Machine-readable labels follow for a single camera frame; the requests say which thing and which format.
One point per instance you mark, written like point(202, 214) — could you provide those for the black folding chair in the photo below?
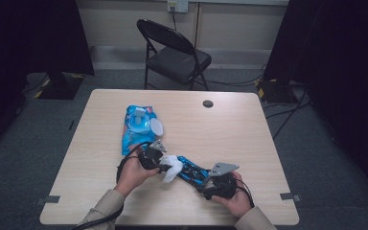
point(177, 62)

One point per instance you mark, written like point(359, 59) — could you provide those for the white wall socket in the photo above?
point(178, 5)

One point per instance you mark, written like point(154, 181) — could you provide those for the blue toy car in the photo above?
point(191, 174)

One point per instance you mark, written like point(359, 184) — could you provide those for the dark curtain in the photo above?
point(348, 64)
point(28, 32)

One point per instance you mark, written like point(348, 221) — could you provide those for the blue wet wipes pack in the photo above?
point(134, 140)

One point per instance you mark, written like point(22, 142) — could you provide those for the white wet wipe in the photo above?
point(140, 112)
point(172, 166)

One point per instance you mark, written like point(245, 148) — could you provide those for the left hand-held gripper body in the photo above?
point(151, 158)

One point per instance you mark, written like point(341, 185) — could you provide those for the black stand base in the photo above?
point(274, 91)
point(60, 86)

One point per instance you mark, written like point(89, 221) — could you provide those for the person's left hand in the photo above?
point(131, 175)

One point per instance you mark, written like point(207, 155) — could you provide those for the grey tape strip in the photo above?
point(289, 196)
point(49, 199)

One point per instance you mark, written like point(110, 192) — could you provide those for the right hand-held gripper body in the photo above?
point(223, 187)

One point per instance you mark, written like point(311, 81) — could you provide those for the small black floor object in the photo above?
point(72, 124)

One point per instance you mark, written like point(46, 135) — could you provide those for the beige wall conduit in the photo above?
point(198, 25)

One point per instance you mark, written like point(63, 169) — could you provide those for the person's right hand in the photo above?
point(238, 202)

